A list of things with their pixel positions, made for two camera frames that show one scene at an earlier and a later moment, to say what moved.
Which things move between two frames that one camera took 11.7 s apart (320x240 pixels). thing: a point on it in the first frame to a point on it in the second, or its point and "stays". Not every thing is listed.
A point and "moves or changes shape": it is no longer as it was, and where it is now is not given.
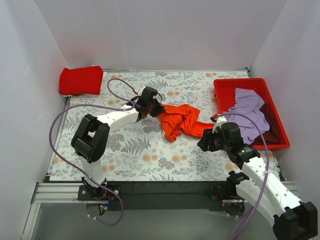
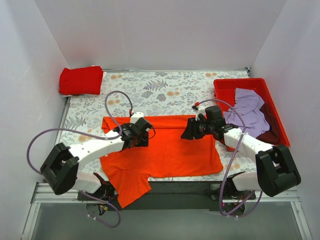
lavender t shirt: (248, 102) stays
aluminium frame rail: (52, 192) stays
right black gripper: (204, 141) to (190, 128)
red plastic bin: (224, 89) stays
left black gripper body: (155, 110) to (144, 125)
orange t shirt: (183, 119) moves or changes shape
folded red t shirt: (85, 80) stays
